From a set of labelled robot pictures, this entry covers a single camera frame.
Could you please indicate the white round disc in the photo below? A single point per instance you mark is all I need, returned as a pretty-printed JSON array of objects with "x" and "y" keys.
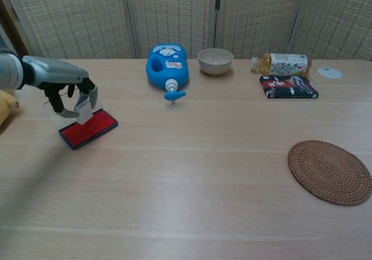
[{"x": 329, "y": 72}]

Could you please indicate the brown woven round coaster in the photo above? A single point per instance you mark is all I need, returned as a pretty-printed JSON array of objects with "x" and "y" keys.
[{"x": 329, "y": 172}]

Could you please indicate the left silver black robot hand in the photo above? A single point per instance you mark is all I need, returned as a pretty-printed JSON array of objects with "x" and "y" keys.
[{"x": 52, "y": 71}]

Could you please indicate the red ink pad clear lid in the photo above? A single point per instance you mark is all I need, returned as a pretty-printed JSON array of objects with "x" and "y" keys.
[{"x": 96, "y": 127}]

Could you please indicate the tea bottle with label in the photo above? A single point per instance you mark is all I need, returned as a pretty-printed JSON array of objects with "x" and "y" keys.
[{"x": 282, "y": 64}]

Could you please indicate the beige woven folding screen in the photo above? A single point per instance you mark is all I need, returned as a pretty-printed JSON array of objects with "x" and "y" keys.
[{"x": 81, "y": 18}]

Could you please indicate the black red patterned packet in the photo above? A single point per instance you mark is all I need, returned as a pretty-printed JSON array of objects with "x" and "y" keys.
[{"x": 287, "y": 87}]

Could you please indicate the metal screen hinge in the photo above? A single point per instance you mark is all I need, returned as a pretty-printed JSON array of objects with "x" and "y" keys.
[{"x": 217, "y": 3}]

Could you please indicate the brown wooden door frame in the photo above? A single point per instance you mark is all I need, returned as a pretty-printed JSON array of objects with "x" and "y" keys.
[{"x": 11, "y": 30}]

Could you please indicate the yellow plush toy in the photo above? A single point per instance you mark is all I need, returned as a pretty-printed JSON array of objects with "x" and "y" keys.
[{"x": 5, "y": 106}]

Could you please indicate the beige bowl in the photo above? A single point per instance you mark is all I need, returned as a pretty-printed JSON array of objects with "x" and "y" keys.
[{"x": 215, "y": 63}]

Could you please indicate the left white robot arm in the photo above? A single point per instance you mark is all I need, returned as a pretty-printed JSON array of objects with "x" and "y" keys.
[{"x": 10, "y": 71}]

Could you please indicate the blue pump bottle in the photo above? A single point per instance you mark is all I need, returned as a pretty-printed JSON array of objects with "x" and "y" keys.
[{"x": 168, "y": 71}]

